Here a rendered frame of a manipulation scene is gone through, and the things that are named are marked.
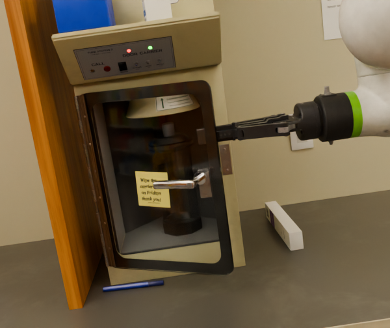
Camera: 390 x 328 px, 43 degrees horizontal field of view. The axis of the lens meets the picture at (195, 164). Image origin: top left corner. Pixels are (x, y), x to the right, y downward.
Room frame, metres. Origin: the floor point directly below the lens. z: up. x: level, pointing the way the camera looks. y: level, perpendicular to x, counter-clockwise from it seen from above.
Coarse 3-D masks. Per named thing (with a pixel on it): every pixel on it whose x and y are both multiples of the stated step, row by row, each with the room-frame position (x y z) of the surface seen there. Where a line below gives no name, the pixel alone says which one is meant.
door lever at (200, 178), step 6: (198, 174) 0.95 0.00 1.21; (204, 174) 0.95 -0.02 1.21; (156, 180) 0.95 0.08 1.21; (162, 180) 0.94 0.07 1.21; (168, 180) 0.94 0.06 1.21; (174, 180) 0.93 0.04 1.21; (180, 180) 0.92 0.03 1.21; (186, 180) 0.92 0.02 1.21; (192, 180) 0.91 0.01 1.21; (198, 180) 0.93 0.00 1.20; (204, 180) 0.95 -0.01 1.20; (156, 186) 0.94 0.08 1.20; (162, 186) 0.93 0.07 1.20; (168, 186) 0.93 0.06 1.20; (174, 186) 0.92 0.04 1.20; (180, 186) 0.92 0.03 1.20; (186, 186) 0.91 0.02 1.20; (192, 186) 0.91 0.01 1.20
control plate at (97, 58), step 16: (96, 48) 0.99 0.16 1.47; (112, 48) 0.99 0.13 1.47; (128, 48) 1.00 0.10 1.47; (144, 48) 1.00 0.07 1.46; (160, 48) 1.01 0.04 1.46; (80, 64) 1.01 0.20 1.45; (96, 64) 1.02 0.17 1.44; (112, 64) 1.02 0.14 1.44; (128, 64) 1.03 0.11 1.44; (144, 64) 1.03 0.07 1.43; (160, 64) 1.04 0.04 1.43
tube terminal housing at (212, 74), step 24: (120, 0) 1.08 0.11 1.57; (192, 0) 1.08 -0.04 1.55; (120, 24) 1.08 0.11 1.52; (168, 72) 1.08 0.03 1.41; (192, 72) 1.08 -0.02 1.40; (216, 72) 1.08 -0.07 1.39; (216, 96) 1.08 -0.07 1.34; (216, 120) 1.08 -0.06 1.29; (240, 240) 1.08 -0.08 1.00; (240, 264) 1.08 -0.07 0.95
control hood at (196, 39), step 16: (192, 16) 0.97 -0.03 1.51; (208, 16) 0.97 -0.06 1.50; (80, 32) 0.97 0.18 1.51; (96, 32) 0.97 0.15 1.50; (112, 32) 0.97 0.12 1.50; (128, 32) 0.97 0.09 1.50; (144, 32) 0.98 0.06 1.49; (160, 32) 0.98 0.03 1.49; (176, 32) 0.98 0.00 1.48; (192, 32) 0.99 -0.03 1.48; (208, 32) 0.99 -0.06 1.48; (64, 48) 0.98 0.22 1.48; (80, 48) 0.99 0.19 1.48; (176, 48) 1.01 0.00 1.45; (192, 48) 1.02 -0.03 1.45; (208, 48) 1.02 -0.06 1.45; (64, 64) 1.01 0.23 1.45; (176, 64) 1.05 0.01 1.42; (192, 64) 1.05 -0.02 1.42; (208, 64) 1.06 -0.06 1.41; (80, 80) 1.05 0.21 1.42; (96, 80) 1.05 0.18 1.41
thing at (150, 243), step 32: (96, 96) 1.05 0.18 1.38; (128, 96) 1.01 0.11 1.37; (160, 96) 0.98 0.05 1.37; (192, 96) 0.95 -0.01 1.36; (96, 128) 1.05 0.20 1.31; (128, 128) 1.02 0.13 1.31; (160, 128) 0.98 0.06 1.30; (192, 128) 0.95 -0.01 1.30; (96, 160) 1.06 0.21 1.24; (128, 160) 1.02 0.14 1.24; (160, 160) 0.99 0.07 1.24; (192, 160) 0.96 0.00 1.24; (128, 192) 1.03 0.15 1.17; (192, 192) 0.96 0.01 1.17; (128, 224) 1.03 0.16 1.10; (160, 224) 1.00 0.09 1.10; (192, 224) 0.97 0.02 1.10; (224, 224) 0.94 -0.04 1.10; (128, 256) 1.04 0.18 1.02; (160, 256) 1.01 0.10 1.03; (192, 256) 0.97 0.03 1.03; (224, 256) 0.94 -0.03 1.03
